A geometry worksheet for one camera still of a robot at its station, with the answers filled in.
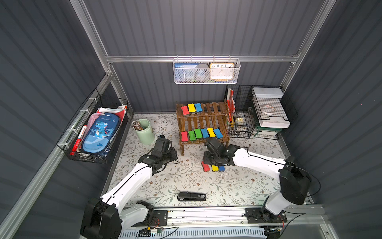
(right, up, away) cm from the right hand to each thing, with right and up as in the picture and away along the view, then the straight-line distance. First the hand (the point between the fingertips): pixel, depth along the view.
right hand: (206, 158), depth 85 cm
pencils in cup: (-43, +19, +6) cm, 47 cm away
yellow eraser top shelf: (-9, +29, 0) cm, 30 cm away
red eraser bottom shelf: (-13, +12, +5) cm, 19 cm away
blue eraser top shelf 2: (+10, -7, +4) cm, 13 cm away
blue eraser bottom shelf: (-1, +14, +2) cm, 15 cm away
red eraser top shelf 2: (0, -7, +5) cm, 8 cm away
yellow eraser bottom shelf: (+3, +14, +2) cm, 14 cm away
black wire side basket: (-59, +31, -5) cm, 67 cm away
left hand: (-18, +3, -2) cm, 18 cm away
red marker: (-58, +12, -21) cm, 63 cm away
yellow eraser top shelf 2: (+6, -7, +4) cm, 10 cm away
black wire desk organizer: (+33, +21, +30) cm, 49 cm away
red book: (+22, +36, +30) cm, 52 cm away
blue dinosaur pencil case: (-49, +18, -19) cm, 55 cm away
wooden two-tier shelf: (-4, +21, +12) cm, 24 cm away
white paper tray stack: (+42, +30, +11) cm, 53 cm away
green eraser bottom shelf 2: (-5, +14, +2) cm, 15 cm away
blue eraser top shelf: (-5, +29, 0) cm, 29 cm away
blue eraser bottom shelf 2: (+7, +14, +2) cm, 16 cm away
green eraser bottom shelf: (-8, +13, +2) cm, 15 cm away
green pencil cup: (-38, +14, +8) cm, 42 cm away
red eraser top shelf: (-12, +27, -2) cm, 30 cm away
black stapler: (-11, -18, -9) cm, 23 cm away
